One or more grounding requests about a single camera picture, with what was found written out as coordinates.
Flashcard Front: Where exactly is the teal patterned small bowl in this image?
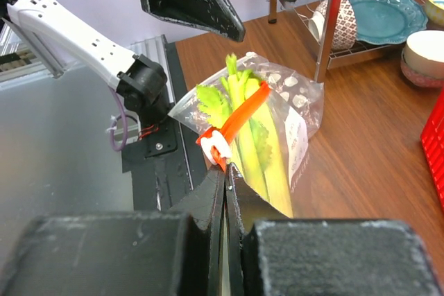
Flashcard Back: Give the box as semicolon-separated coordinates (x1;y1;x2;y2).
425;0;444;26

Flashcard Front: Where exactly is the red plastic shopping basket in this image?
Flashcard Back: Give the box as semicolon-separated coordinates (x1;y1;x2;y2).
420;89;444;209

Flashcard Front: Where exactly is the cream white bowl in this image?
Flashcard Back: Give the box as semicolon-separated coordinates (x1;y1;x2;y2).
400;30;443;88

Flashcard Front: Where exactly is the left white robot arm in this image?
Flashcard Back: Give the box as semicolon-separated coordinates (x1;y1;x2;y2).
1;0;245;125

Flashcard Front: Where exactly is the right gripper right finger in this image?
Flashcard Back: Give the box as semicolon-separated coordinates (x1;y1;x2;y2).
225;165;441;295

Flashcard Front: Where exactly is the clear orange zip top bag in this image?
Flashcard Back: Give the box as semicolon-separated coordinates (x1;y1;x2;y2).
169;52;324;218

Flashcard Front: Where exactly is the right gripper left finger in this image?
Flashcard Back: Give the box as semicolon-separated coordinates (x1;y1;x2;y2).
1;168;225;295

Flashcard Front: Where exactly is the teal scalloped plate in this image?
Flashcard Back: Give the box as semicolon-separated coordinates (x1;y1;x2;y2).
348;0;428;45

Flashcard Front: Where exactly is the metal dish rack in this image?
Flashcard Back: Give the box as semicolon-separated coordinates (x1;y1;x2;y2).
266;0;427;82

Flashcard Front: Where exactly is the grey patterned white bowl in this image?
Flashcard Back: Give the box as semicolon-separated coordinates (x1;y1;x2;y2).
308;0;357;51

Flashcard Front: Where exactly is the green toy vegetable stick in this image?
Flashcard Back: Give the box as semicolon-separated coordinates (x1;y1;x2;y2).
196;54;293;217

